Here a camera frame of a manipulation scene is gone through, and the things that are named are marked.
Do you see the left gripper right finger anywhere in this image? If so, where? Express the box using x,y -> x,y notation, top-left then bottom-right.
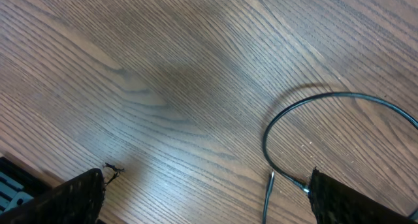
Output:
308,168 -> 415,224

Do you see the thick black cable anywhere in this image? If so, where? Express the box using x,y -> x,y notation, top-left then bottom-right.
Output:
261,91 -> 418,224

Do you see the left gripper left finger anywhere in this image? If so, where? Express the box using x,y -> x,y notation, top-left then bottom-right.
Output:
1,168 -> 105,224

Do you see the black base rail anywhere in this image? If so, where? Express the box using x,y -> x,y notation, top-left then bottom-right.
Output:
1,157 -> 52,214

